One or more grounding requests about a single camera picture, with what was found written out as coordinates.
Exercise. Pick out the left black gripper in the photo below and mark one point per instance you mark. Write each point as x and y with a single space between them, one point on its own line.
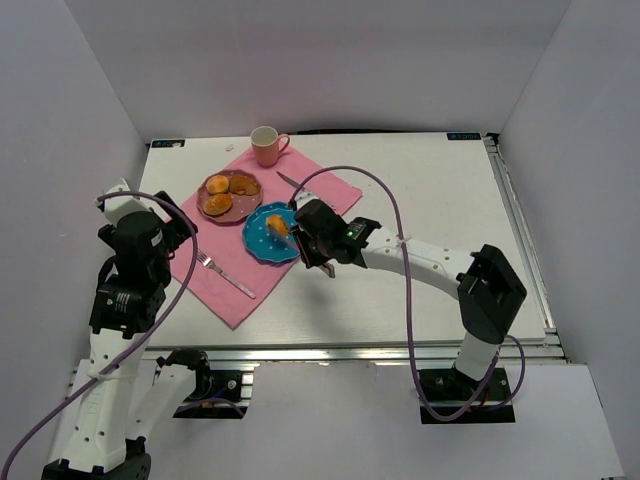
177 220

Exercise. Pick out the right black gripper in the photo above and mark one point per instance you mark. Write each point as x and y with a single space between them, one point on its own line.
306 242

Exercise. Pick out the metal tongs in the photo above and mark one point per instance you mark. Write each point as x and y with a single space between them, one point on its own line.
326 268

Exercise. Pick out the round bread roll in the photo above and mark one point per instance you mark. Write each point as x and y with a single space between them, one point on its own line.
277 226
217 184

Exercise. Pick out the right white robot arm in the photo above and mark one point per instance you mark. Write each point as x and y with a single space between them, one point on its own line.
489 291

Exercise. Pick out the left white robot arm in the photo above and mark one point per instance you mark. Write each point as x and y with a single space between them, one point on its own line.
121 322

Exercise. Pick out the dark brown flat bread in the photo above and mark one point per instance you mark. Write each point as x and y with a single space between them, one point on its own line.
243 185

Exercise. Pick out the blue polka dot plate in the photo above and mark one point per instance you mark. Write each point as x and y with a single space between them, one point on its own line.
260 243

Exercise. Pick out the pink cloth placemat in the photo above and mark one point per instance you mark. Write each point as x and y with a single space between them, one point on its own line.
225 245

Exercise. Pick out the sesame seed bun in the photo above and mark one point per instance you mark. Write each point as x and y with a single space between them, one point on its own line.
217 204

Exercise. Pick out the mauve polka dot plate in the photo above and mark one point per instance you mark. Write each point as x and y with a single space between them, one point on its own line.
242 207

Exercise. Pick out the left corner label sticker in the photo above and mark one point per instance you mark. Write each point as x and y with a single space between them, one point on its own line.
167 143

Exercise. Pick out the corner label sticker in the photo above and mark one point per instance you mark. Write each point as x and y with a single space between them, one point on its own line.
463 136
167 143

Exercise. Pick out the pink mug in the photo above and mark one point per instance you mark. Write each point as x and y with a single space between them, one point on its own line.
268 145

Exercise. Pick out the right corner label sticker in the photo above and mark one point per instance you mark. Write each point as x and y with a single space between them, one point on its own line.
463 136

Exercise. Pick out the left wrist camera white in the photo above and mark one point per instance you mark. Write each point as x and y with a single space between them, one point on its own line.
115 209

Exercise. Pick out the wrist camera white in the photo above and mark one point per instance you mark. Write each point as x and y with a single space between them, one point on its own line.
115 209
302 198

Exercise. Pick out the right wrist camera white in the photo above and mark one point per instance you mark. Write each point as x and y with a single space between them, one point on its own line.
302 198

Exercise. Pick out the fork with pink handle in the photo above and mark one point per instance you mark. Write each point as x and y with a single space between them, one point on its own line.
207 262

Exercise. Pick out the knife with pink handle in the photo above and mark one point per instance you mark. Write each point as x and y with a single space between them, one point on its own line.
298 187

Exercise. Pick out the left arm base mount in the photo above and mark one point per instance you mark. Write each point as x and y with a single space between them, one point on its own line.
188 387

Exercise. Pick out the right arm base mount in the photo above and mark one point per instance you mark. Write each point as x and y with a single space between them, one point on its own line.
446 395

